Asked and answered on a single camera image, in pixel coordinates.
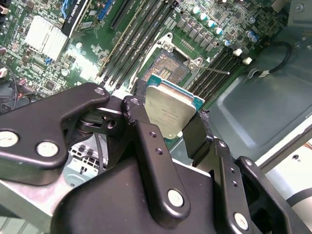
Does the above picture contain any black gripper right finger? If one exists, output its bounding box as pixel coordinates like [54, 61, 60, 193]
[182, 109, 312, 234]

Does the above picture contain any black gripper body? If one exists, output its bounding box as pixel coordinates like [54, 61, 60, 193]
[50, 158, 229, 234]

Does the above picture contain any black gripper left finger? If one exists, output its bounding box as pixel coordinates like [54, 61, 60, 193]
[0, 79, 192, 230]

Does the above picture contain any silver CPU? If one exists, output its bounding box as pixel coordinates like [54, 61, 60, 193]
[143, 73, 205, 141]

